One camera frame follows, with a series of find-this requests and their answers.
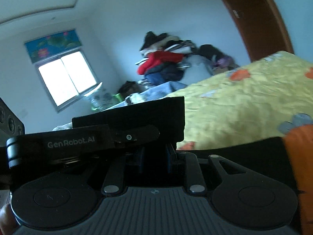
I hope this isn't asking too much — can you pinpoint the person's left hand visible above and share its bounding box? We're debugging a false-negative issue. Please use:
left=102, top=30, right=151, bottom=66
left=0, top=204, right=19, bottom=235

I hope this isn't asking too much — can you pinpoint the white floral pillow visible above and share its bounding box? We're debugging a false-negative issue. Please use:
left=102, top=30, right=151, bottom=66
left=84, top=82, right=114, bottom=109

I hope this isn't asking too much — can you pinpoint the black speaker cabinet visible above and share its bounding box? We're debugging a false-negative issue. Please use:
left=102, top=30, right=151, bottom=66
left=0, top=99, right=25, bottom=138

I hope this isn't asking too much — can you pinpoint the black bag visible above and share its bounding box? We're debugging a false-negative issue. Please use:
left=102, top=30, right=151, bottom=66
left=118, top=81, right=145, bottom=99

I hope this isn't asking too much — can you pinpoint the floral window blind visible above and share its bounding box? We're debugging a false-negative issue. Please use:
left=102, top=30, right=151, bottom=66
left=24, top=29, right=82, bottom=64

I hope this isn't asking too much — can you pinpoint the yellow floral quilt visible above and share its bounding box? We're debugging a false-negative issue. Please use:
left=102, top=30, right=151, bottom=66
left=171, top=52, right=312, bottom=234

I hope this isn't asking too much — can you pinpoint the pile of clothes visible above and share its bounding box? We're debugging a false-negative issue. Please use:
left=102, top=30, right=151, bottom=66
left=136, top=31, right=239, bottom=86

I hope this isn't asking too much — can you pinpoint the brown wooden door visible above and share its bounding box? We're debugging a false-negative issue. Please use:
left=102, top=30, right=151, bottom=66
left=222, top=0, right=294, bottom=61

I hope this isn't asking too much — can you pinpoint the window with white frame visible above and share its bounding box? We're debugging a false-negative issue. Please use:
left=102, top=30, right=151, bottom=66
left=36, top=49, right=101, bottom=112

